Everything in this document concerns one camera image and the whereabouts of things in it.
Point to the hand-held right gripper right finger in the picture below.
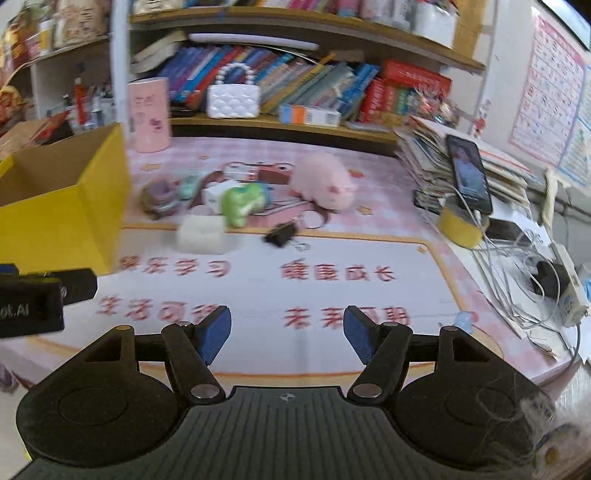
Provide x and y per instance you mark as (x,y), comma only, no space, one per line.
(359,334)

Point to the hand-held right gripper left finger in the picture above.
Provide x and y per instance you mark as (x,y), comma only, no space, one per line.
(216,333)

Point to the yellow cardboard box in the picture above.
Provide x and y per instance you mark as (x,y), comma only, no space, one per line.
(55,221)

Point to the white paper slip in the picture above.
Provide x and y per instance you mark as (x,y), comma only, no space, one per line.
(201,234)

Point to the green dinosaur toy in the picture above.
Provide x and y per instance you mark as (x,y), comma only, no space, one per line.
(240,203)

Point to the purple toy truck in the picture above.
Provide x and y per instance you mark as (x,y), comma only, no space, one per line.
(159,196)

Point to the pink plush pig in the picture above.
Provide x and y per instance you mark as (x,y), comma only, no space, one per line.
(323,180)

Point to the pink printed desk mat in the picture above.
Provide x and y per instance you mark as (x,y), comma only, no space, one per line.
(360,258)

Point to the black binder clip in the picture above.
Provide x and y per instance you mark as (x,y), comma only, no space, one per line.
(279,234)

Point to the small white printed box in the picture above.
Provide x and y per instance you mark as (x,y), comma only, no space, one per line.
(213,194)

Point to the yellow tape roll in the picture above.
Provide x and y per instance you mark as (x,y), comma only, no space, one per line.
(457,226)

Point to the teal toy car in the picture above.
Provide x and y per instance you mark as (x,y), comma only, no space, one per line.
(189,184)

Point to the dark flat device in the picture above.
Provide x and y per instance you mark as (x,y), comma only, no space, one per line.
(508,229)

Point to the pile of books and papers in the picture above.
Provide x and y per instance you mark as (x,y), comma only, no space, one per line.
(425,157)

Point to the black charger plug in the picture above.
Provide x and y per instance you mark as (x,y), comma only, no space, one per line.
(545,277)

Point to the black smartphone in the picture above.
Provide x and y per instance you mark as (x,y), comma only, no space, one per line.
(468,173)

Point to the white bins of pens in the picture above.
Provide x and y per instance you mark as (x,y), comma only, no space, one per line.
(90,104)

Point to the white power strip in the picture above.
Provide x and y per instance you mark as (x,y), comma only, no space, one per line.
(570,288)

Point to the wooden bookshelf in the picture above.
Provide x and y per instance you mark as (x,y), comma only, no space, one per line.
(295,127)

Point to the fuzzy grey clothing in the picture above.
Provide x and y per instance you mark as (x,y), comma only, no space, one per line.
(563,415)

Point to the orange and blue box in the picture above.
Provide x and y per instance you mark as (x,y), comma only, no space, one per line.
(309,115)

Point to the pink card box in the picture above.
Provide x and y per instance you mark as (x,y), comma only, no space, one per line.
(148,115)

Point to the white quilted pearl handbag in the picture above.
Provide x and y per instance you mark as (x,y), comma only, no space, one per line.
(233,101)

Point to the row of red books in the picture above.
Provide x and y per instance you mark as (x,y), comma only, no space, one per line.
(401,87)

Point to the row of colourful books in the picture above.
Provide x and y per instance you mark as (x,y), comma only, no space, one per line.
(286,76)

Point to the stack of lying books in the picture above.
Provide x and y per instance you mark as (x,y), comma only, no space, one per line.
(159,50)

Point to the white rolled paper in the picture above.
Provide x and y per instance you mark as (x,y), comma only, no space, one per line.
(254,40)

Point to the red wall sticker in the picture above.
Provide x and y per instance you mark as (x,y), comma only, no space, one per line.
(482,120)

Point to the blue chart wall poster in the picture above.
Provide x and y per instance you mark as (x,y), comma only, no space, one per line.
(579,138)

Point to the pink chart wall poster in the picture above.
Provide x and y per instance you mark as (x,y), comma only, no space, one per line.
(547,83)

